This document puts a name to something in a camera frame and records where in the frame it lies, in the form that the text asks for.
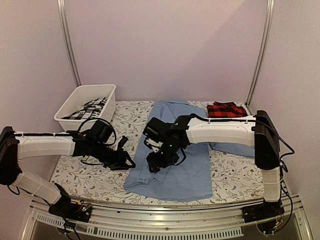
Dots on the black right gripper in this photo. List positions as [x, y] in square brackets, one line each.
[156, 163]

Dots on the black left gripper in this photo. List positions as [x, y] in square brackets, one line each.
[119, 163]

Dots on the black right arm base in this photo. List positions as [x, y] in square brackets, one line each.
[262, 211]

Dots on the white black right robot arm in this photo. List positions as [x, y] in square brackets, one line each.
[166, 139]

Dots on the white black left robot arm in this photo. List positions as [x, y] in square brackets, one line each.
[15, 146]

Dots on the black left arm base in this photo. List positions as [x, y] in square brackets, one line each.
[72, 210]

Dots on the black white plaid shirt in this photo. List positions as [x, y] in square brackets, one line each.
[89, 110]

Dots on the red black plaid folded shirt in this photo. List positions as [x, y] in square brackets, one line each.
[225, 110]

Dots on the white plastic bin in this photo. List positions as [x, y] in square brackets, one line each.
[80, 96]

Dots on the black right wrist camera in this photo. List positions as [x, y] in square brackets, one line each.
[156, 130]

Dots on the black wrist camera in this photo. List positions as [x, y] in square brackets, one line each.
[100, 132]
[156, 130]

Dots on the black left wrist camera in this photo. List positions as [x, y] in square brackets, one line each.
[100, 132]

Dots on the aluminium front rail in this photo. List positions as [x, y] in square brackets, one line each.
[120, 221]

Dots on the left aluminium frame post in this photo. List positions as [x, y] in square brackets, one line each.
[68, 41]

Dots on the aluminium frame post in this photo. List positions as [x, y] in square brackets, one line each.
[262, 51]
[68, 41]

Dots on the right aluminium frame post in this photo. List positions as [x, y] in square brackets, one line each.
[262, 51]

